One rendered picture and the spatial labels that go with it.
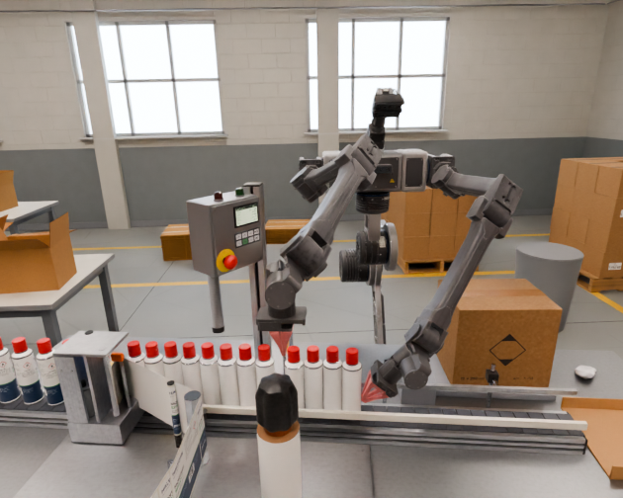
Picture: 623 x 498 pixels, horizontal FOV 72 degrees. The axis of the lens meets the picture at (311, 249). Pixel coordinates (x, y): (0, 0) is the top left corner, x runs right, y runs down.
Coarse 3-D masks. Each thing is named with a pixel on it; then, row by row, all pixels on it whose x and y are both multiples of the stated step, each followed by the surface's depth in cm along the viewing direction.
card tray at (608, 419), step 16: (576, 400) 126; (592, 400) 125; (608, 400) 125; (576, 416) 123; (592, 416) 123; (608, 416) 123; (592, 432) 117; (608, 432) 117; (592, 448) 112; (608, 448) 112; (608, 464) 107
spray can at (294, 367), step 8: (288, 352) 113; (296, 352) 113; (288, 360) 114; (296, 360) 114; (288, 368) 114; (296, 368) 113; (296, 376) 114; (296, 384) 115; (304, 384) 118; (304, 392) 118; (304, 400) 118; (304, 408) 119
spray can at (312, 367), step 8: (312, 352) 113; (312, 360) 113; (320, 360) 116; (304, 368) 115; (312, 368) 113; (320, 368) 114; (312, 376) 114; (320, 376) 115; (312, 384) 115; (320, 384) 116; (312, 392) 116; (320, 392) 117; (312, 400) 116; (320, 400) 117; (312, 408) 117; (320, 408) 118
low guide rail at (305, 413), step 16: (304, 416) 116; (320, 416) 116; (336, 416) 115; (352, 416) 115; (368, 416) 114; (384, 416) 114; (400, 416) 113; (416, 416) 113; (432, 416) 113; (448, 416) 113; (464, 416) 113
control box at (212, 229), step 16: (192, 208) 108; (208, 208) 104; (224, 208) 107; (192, 224) 109; (208, 224) 105; (224, 224) 107; (256, 224) 116; (192, 240) 111; (208, 240) 107; (224, 240) 108; (192, 256) 113; (208, 256) 108; (224, 256) 109; (240, 256) 114; (256, 256) 118; (208, 272) 110; (224, 272) 110
